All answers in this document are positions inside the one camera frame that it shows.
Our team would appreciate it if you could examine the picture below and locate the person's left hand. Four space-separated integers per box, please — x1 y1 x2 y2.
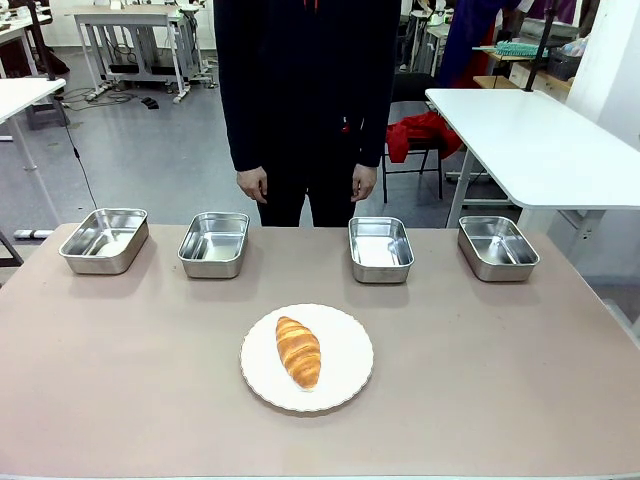
350 163 377 203

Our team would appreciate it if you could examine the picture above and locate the person's right hand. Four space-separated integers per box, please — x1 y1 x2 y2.
236 166 270 205

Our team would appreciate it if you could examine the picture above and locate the golden croissant bread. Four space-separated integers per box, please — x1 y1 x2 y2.
275 315 322 392

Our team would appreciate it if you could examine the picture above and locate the person's right forearm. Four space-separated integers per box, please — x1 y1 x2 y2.
222 89 269 174

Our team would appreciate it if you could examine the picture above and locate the person's left forearm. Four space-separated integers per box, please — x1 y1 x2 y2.
349 84 396 169

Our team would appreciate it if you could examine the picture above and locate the steel rectangular container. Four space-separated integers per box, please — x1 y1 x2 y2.
457 215 541 284
58 207 150 276
348 215 416 285
177 211 251 280

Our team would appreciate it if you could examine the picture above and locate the red cloth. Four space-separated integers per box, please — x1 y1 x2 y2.
385 110 464 164

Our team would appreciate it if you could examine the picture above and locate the black folding chair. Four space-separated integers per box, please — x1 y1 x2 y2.
382 72 451 204

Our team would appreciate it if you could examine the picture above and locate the person in dark clothes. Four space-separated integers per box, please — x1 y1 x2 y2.
212 0 403 229

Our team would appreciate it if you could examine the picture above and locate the wooden desk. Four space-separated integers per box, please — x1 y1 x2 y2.
472 47 574 94

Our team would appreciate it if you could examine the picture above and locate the bystander in blue clothes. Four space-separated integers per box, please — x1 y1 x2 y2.
439 0 506 89

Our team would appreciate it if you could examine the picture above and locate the white scalloped plate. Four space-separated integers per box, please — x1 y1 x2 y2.
239 302 375 413

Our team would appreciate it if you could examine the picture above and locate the large white table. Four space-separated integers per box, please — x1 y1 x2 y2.
424 87 640 241

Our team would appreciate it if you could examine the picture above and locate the teal bristle item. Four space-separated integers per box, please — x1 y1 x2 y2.
494 42 549 59

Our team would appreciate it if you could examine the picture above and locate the grey workbench table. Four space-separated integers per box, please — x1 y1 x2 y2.
73 4 206 105

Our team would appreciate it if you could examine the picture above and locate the black clamp pole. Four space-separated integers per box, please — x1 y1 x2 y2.
522 0 559 95
27 0 59 84

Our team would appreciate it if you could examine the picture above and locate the grey storage basket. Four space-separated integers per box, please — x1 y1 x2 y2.
547 47 584 81

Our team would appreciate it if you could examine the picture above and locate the white table with slim leg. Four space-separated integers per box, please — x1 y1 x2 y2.
0 77 68 226

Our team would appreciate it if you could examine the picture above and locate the black floor cable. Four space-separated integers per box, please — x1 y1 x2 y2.
52 94 99 209

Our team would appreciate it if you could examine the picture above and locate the grey metal frame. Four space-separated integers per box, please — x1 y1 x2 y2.
602 298 640 349

